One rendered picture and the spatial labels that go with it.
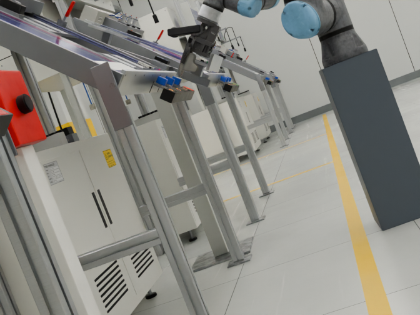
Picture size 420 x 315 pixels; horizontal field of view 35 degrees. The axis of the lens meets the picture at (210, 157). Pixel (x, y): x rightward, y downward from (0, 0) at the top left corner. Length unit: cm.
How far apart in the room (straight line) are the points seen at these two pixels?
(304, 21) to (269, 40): 774
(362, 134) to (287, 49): 766
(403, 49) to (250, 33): 216
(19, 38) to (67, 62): 15
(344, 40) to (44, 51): 93
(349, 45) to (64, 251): 117
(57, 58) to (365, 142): 98
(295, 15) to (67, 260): 106
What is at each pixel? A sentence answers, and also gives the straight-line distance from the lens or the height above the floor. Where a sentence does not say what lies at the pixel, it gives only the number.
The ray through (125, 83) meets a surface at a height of 70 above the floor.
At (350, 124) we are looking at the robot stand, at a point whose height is 36.
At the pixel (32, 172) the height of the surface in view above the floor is 56.
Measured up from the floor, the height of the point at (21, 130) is 65.
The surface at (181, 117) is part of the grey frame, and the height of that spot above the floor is 57.
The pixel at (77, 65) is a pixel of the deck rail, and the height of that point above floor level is 78.
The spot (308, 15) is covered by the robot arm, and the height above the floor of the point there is 71.
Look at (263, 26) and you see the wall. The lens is 982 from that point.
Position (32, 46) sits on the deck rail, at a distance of 183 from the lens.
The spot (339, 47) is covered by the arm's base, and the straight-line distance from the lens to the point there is 218.
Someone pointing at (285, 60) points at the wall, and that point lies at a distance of 978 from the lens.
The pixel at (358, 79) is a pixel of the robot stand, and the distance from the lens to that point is 215.
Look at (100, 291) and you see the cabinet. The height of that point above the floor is 19.
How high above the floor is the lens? 54
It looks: 3 degrees down
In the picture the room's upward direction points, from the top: 21 degrees counter-clockwise
